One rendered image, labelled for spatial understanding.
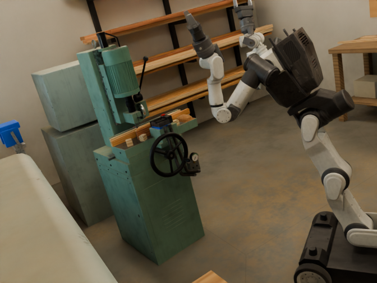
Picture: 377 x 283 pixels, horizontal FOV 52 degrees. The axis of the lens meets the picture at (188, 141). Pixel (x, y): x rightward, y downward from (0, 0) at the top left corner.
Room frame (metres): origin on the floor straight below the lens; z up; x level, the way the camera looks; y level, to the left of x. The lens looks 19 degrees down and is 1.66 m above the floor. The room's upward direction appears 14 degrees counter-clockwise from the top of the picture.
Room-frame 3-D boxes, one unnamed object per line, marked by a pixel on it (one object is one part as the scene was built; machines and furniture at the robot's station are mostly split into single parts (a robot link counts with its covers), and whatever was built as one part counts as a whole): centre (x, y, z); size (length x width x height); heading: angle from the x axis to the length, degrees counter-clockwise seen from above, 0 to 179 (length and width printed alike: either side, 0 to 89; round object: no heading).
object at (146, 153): (2.52, 0.29, 0.82); 0.40 x 0.21 x 0.04; 123
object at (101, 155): (2.68, 0.39, 0.76); 0.57 x 0.45 x 0.09; 33
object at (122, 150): (2.53, 0.19, 0.87); 0.61 x 0.30 x 0.06; 123
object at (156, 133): (2.46, 0.14, 0.91); 0.15 x 0.14 x 0.09; 123
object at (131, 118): (2.59, 0.33, 1.03); 0.14 x 0.07 x 0.09; 33
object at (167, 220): (2.67, 0.39, 0.36); 0.58 x 0.45 x 0.71; 33
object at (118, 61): (2.57, 0.32, 1.35); 0.18 x 0.18 x 0.31
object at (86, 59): (2.82, 0.48, 1.16); 0.22 x 0.22 x 0.72; 33
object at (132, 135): (2.64, 0.22, 0.92); 0.67 x 0.02 x 0.04; 123
